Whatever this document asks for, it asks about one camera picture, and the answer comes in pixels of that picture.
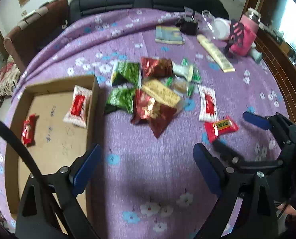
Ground white round lid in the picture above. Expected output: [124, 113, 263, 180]
[212, 17, 231, 40]

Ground large dark red snack packet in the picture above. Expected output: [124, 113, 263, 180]
[131, 89, 177, 138]

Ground black binder clip object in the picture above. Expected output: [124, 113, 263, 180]
[175, 16, 199, 36]

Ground floral cushion blanket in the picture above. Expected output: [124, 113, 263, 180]
[0, 62, 21, 97]

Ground black pink hair clip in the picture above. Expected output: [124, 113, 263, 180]
[224, 19, 245, 55]

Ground black leather sofa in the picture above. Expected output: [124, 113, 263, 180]
[68, 0, 229, 24]

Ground black cable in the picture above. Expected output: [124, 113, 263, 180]
[0, 113, 45, 187]

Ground white green wafer packet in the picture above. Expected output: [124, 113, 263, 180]
[173, 64, 194, 82]

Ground green peas snack packet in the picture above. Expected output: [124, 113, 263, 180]
[104, 88, 136, 114]

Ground brown armchair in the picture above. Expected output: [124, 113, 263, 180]
[3, 0, 68, 73]

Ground pink sleeved bottle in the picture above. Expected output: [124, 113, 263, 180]
[231, 8, 261, 56]

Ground wooden side cabinet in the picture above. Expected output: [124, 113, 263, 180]
[255, 30, 296, 123]

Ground clear plastic cup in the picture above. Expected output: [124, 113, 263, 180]
[201, 10, 216, 39]

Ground cream tube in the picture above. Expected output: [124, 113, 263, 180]
[196, 35, 235, 73]

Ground small booklet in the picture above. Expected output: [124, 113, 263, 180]
[155, 25, 184, 45]

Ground clear candy green ends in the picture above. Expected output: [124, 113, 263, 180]
[165, 77, 195, 98]

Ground pale green small bottle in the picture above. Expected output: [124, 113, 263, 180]
[248, 48, 262, 64]

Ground purple floral tablecloth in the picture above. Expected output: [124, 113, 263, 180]
[5, 9, 287, 238]

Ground red candy packet round logo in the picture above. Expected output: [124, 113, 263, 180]
[21, 114, 39, 147]

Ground cardboard box tray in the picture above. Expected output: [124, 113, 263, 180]
[4, 75, 99, 231]

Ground right hand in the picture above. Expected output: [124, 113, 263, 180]
[277, 202, 296, 219]

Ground yellow biscuit clear packet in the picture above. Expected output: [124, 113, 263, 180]
[141, 79, 181, 108]

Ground white red sauce packet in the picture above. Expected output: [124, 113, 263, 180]
[198, 85, 219, 122]

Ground red bar yellow label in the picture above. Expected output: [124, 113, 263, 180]
[204, 116, 239, 143]

